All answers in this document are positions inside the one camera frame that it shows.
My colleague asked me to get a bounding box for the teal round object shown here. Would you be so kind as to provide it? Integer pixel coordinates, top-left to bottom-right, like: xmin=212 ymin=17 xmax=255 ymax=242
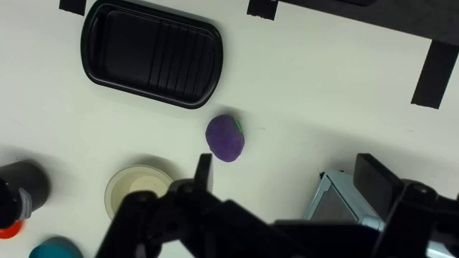
xmin=27 ymin=235 xmax=84 ymax=258

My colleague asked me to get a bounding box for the black plastic tray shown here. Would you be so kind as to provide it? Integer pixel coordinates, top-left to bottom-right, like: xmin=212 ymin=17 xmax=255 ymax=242
xmin=79 ymin=0 xmax=225 ymax=110

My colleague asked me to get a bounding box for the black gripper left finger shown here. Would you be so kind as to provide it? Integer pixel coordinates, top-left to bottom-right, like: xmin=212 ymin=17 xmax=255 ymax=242
xmin=94 ymin=152 xmax=307 ymax=258

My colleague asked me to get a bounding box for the purple plushie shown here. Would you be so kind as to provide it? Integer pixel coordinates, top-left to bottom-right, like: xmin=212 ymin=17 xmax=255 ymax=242
xmin=203 ymin=113 xmax=246 ymax=163

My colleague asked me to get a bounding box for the white bowl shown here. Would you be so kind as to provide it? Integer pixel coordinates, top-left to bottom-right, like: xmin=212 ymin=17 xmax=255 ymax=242
xmin=103 ymin=163 xmax=175 ymax=222

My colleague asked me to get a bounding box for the light blue box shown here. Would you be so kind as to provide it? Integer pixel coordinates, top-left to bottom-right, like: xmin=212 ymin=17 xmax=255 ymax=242
xmin=302 ymin=169 xmax=456 ymax=258

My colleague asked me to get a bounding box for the black tape piece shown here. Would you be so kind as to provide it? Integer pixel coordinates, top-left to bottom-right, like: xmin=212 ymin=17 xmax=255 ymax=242
xmin=245 ymin=0 xmax=281 ymax=21
xmin=57 ymin=0 xmax=87 ymax=15

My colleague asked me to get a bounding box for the long black tape strip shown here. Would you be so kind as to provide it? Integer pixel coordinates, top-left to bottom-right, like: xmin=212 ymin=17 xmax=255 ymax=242
xmin=410 ymin=38 xmax=459 ymax=110

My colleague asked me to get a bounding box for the black cylinder container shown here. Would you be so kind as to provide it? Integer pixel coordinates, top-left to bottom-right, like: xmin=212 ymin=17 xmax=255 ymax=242
xmin=0 ymin=159 xmax=51 ymax=230

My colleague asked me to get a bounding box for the orange cap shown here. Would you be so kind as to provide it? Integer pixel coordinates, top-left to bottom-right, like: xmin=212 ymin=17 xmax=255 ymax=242
xmin=0 ymin=219 xmax=24 ymax=240

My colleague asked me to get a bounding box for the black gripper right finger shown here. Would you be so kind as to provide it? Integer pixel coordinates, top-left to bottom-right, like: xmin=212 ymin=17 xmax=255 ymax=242
xmin=354 ymin=152 xmax=459 ymax=258

